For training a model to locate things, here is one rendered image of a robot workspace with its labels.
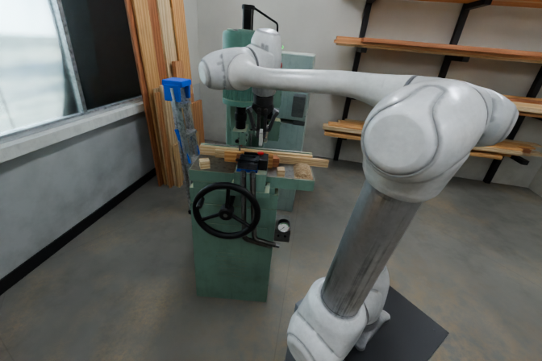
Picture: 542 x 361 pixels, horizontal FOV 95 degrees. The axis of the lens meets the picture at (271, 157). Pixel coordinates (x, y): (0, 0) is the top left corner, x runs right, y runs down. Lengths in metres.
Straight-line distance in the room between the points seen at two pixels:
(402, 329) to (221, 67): 1.03
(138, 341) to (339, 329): 1.25
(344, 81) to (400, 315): 0.86
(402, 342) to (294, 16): 3.19
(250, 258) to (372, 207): 1.11
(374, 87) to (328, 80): 0.11
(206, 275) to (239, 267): 0.22
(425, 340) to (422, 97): 0.90
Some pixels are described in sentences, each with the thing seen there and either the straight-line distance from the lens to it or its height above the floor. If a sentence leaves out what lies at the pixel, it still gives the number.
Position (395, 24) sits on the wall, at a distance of 3.53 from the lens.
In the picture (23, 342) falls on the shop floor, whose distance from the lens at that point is 2.00.
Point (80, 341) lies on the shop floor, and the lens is 1.87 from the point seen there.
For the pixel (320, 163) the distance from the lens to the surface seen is 1.33.
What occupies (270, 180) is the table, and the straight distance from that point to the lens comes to 1.19.
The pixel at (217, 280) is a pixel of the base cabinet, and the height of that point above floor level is 0.17.
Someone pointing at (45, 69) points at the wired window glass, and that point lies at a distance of 2.22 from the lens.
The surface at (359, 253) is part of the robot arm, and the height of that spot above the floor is 1.11.
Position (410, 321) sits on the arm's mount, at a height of 0.63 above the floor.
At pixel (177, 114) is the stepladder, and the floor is 0.92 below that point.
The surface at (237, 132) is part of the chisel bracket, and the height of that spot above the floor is 1.06.
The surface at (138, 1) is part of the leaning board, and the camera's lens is 2.60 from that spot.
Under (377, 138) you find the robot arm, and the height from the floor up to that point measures 1.37.
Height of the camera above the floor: 1.48
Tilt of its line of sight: 25 degrees down
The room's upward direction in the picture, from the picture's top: 5 degrees clockwise
